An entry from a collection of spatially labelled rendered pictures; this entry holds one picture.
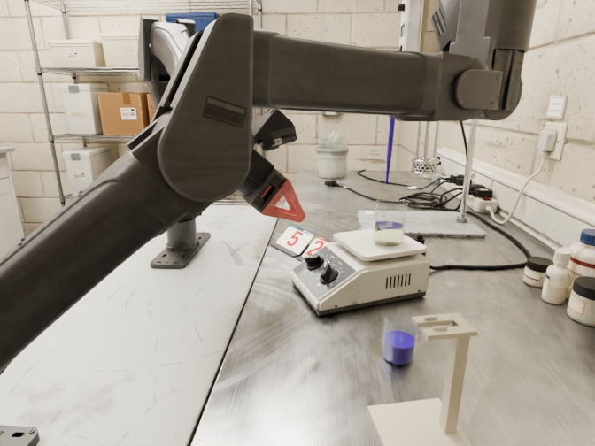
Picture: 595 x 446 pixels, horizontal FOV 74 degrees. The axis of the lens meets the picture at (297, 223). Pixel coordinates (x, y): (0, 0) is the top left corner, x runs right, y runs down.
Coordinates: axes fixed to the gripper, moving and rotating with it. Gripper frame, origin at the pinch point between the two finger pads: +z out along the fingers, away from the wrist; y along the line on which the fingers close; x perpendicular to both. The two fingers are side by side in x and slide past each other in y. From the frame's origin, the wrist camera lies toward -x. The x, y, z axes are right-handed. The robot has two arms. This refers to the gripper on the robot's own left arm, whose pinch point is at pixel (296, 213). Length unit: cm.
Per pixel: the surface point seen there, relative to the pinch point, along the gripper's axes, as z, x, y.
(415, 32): 5, -49, 22
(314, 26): 23, -113, 222
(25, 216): -51, 141, 319
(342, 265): 8.4, 2.0, -7.7
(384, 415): 6.8, 10.8, -32.4
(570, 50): 33, -68, 11
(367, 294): 12.6, 3.0, -11.7
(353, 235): 10.4, -3.3, -1.8
